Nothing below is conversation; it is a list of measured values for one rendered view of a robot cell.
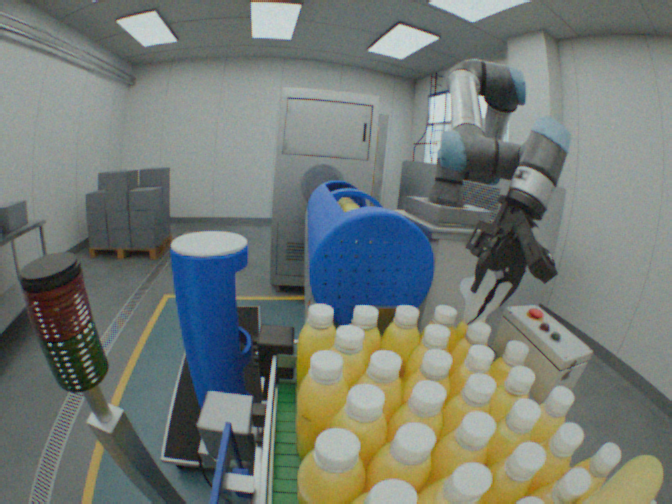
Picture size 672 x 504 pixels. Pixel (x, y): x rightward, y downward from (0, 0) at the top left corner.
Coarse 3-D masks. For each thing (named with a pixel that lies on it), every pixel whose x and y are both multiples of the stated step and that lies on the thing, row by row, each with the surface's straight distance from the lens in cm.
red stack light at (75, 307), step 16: (80, 272) 24; (64, 288) 23; (80, 288) 24; (32, 304) 24; (48, 304) 23; (64, 304) 23; (80, 304) 24; (32, 320) 25; (48, 320) 23; (64, 320) 23; (80, 320) 24; (48, 336) 24; (64, 336) 24
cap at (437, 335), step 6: (432, 324) 47; (438, 324) 47; (426, 330) 45; (432, 330) 45; (438, 330) 46; (444, 330) 46; (426, 336) 45; (432, 336) 44; (438, 336) 44; (444, 336) 45; (432, 342) 45; (438, 342) 45; (444, 342) 45
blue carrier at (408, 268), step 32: (320, 192) 121; (352, 192) 100; (320, 224) 73; (352, 224) 60; (384, 224) 62; (320, 256) 61; (352, 256) 62; (384, 256) 65; (416, 256) 66; (320, 288) 64; (352, 288) 65; (384, 288) 66; (416, 288) 69
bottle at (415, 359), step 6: (420, 342) 48; (426, 342) 46; (414, 348) 48; (420, 348) 46; (426, 348) 46; (432, 348) 45; (438, 348) 45; (444, 348) 46; (414, 354) 47; (420, 354) 46; (408, 360) 48; (414, 360) 47; (420, 360) 46; (408, 366) 48; (414, 366) 47; (408, 372) 48; (402, 378) 51; (402, 384) 50
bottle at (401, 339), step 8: (392, 328) 50; (400, 328) 50; (408, 328) 49; (416, 328) 51; (384, 336) 51; (392, 336) 50; (400, 336) 49; (408, 336) 49; (416, 336) 50; (384, 344) 51; (392, 344) 50; (400, 344) 49; (408, 344) 50; (416, 344) 51; (400, 352) 50; (408, 352) 50; (400, 368) 52; (400, 376) 53
